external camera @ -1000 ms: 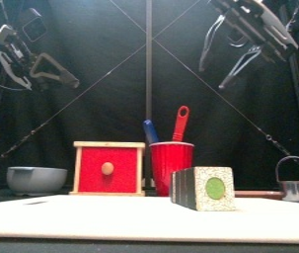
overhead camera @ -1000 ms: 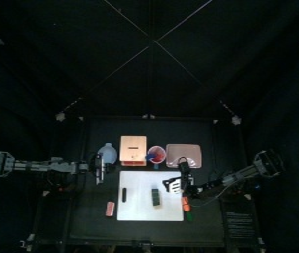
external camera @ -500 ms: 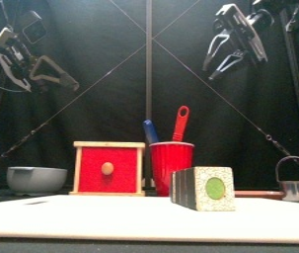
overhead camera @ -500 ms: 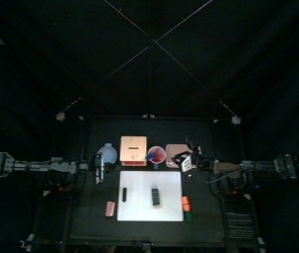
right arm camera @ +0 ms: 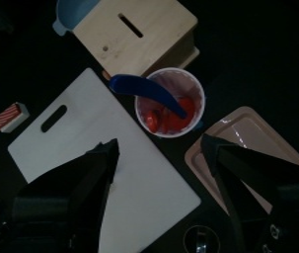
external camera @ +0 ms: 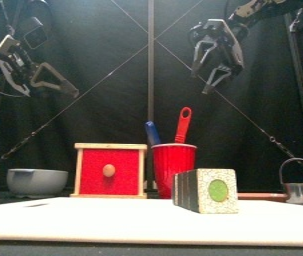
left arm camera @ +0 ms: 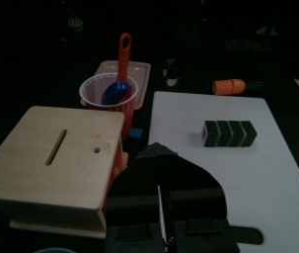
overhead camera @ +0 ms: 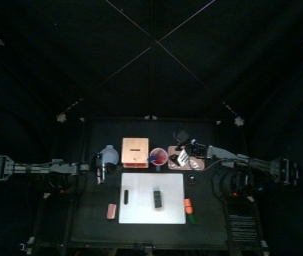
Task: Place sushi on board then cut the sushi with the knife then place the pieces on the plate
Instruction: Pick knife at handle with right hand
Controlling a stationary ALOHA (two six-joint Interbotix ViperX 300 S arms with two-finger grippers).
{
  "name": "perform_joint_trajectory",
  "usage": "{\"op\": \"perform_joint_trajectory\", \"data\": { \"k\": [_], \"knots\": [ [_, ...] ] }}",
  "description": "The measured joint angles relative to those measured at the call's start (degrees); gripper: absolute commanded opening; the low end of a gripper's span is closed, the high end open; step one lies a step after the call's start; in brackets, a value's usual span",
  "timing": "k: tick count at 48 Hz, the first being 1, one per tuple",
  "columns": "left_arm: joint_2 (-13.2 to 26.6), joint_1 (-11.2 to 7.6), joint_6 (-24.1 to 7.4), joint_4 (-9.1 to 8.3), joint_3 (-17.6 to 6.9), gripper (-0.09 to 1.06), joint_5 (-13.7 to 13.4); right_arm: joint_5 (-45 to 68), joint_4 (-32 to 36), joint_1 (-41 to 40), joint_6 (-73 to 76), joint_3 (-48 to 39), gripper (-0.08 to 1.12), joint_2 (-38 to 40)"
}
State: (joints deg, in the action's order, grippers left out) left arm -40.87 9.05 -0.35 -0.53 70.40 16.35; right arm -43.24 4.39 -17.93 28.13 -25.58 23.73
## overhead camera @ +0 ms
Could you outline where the brown plate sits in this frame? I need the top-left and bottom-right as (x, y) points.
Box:
(166, 145), (207, 172)

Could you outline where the black toy sushi roll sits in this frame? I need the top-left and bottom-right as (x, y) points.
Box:
(152, 187), (164, 210)

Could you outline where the white cutting board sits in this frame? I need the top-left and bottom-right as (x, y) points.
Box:
(117, 172), (187, 225)

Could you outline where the translucent white plastic bottle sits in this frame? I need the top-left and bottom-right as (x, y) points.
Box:
(99, 144), (120, 166)

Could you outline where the pink bowl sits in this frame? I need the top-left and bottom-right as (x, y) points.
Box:
(148, 147), (170, 167)

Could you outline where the wooden box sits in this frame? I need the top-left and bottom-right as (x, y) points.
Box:
(120, 137), (151, 169)

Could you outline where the pink toy salmon piece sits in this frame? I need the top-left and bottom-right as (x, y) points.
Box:
(105, 203), (117, 221)

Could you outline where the orange toy carrot piece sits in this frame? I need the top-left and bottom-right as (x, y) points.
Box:
(183, 198), (194, 215)

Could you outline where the white printed label sheet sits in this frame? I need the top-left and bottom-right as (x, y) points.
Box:
(227, 214), (260, 245)

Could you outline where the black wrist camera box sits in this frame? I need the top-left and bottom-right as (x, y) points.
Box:
(174, 129), (191, 144)

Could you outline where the black looped cable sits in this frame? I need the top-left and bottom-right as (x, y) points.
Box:
(211, 158), (248, 202)

